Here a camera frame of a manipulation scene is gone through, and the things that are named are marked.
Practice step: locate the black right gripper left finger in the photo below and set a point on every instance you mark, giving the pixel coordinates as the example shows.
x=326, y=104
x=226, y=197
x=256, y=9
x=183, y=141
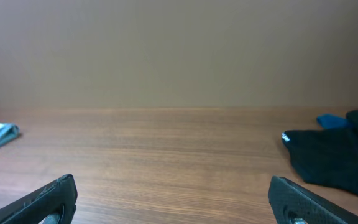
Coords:
x=52, y=203

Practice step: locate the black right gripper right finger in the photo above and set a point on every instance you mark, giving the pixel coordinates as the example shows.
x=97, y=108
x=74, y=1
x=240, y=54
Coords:
x=292, y=203

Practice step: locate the black garment in pile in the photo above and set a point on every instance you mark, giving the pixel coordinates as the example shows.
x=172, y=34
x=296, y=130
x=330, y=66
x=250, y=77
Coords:
x=327, y=157

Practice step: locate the blue garment in pile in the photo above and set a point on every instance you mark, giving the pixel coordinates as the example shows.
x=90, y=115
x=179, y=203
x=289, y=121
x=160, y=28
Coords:
x=330, y=121

